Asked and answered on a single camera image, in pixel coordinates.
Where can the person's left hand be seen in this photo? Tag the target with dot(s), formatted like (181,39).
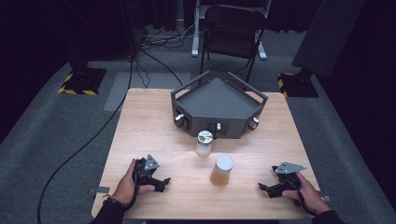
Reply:
(126,188)

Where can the black folding chair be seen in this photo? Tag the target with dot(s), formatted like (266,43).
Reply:
(233,28)

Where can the striped black stand base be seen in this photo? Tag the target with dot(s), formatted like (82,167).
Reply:
(84,82)
(299,85)

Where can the silver-lidded glass jar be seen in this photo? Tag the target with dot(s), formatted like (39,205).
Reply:
(204,146)

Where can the dark tilted panel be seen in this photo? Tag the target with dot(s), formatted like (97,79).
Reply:
(327,34)

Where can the person's right hand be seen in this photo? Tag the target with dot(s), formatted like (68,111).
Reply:
(309,199)

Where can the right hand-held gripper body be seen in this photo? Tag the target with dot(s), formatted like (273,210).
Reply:
(289,179)

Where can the dark grey corner rack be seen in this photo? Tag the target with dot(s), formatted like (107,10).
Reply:
(218,99)

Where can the black stand pole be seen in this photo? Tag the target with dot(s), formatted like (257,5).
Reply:
(132,28)

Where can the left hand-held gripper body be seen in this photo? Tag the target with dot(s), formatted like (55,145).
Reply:
(146,169)

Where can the grey floor tape strip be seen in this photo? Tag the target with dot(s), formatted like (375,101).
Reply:
(99,189)
(325,198)

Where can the grey floor mat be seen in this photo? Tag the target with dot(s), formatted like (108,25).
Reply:
(121,93)

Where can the white-lidded amber jar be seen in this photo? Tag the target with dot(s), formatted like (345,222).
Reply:
(221,172)

